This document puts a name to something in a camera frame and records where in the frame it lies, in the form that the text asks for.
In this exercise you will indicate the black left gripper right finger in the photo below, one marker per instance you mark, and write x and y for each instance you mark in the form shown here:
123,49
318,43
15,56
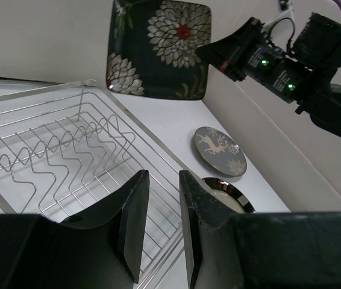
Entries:
214,239

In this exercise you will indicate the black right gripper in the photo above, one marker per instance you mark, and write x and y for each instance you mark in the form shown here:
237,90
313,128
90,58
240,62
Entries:
246,52

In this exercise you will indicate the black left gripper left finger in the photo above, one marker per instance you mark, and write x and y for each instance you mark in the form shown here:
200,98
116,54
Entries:
103,243

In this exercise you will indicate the black rimmed striped round plate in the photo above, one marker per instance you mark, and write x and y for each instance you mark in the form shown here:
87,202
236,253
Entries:
229,195

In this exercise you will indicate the black square floral plate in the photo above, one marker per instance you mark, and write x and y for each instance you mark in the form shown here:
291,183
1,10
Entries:
152,49

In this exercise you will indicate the grey round deer plate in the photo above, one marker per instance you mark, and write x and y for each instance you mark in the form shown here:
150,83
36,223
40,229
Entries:
220,151

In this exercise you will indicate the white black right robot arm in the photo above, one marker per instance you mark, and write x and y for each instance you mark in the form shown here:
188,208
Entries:
301,73

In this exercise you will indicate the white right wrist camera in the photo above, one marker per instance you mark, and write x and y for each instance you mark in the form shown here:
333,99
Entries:
284,10

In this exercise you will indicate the silver wire dish rack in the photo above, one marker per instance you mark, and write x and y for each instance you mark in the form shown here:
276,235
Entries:
62,149

